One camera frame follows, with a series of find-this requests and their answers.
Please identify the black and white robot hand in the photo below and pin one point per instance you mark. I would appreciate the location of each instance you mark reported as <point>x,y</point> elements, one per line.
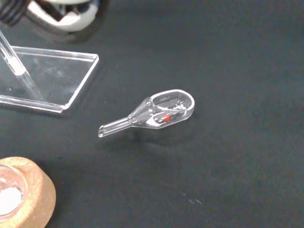
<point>71,22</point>

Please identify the clear acrylic funnel stand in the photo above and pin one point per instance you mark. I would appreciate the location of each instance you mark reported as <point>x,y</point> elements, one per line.
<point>54,78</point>

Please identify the clear glass weighing funnel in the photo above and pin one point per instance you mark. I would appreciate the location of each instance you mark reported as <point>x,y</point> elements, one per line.
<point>166,109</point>

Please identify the clear round-bottom flask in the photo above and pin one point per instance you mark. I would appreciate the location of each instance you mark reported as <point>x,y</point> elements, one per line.
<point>10,190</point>

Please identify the black bench cloth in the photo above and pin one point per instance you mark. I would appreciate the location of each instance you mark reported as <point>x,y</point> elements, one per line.
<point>213,154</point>

